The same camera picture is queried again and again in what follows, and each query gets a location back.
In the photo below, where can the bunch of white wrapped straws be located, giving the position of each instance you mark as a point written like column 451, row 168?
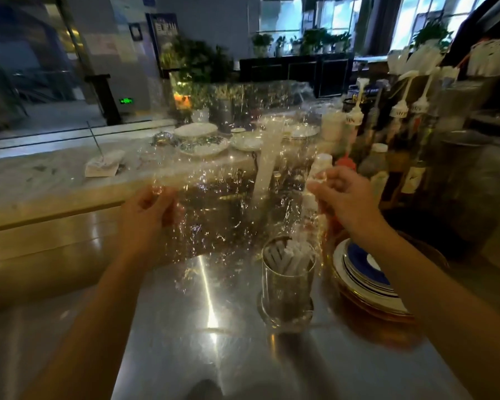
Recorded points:
column 291, row 256

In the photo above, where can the black stand with green light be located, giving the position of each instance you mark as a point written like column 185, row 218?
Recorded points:
column 106, row 97

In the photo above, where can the large green leafy plant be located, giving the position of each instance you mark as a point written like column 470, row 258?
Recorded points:
column 200, row 66

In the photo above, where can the white napkin block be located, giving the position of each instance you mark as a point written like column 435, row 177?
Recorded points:
column 104, row 164

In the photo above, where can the person's left thumb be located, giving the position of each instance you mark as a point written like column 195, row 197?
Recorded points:
column 163, row 195

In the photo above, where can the dark wall poster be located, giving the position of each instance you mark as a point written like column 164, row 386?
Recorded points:
column 163, row 31

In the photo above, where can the person's left forearm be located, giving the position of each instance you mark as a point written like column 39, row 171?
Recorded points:
column 87, row 329

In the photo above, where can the person's right hand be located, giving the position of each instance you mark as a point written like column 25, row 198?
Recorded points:
column 350, row 204

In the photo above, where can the clear plastic wrap sheet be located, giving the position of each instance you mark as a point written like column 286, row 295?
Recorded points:
column 221, row 195

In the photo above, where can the large metal container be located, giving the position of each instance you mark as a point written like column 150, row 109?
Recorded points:
column 471, row 191

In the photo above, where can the person's left hand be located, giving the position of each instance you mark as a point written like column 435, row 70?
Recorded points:
column 139, row 227

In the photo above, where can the white squeeze bottle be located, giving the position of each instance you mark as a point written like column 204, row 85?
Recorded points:
column 320, row 164

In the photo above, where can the bushy potted plant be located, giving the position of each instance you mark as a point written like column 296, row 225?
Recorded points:
column 316, row 40

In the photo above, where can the person's right forearm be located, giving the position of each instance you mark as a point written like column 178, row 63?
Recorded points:
column 441, row 312

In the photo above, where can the syrup bottle with white pump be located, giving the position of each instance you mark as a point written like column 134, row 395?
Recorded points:
column 354, row 120
column 398, row 129
column 416, row 162

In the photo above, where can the red squeeze bottle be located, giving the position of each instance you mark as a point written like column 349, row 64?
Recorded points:
column 346, row 162

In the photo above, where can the round brown wooden tray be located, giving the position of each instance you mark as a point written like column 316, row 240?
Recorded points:
column 425, row 249

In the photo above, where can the thin metal stick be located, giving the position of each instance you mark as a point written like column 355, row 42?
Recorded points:
column 96, row 139

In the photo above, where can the black cabinet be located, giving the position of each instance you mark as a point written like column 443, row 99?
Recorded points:
column 300, row 72

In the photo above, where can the blue and white plate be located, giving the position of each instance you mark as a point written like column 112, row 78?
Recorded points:
column 368, row 272

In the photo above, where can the tall white plastic sleeve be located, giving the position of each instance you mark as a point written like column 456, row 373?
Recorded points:
column 268, row 158

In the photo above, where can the clear glass cup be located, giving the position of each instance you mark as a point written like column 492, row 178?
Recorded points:
column 286, row 295

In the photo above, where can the dark bottle with white cap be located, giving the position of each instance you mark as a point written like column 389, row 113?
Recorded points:
column 375, row 166

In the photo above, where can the person's right thumb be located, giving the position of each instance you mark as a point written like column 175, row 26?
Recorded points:
column 321, row 194

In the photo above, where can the small potted plant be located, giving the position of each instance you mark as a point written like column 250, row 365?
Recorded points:
column 261, row 43

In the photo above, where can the white cup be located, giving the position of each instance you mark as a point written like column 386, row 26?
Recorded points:
column 332, row 125

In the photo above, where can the small white dish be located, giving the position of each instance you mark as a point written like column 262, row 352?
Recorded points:
column 246, row 142

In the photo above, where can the flat white plate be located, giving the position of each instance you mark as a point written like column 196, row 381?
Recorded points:
column 196, row 129

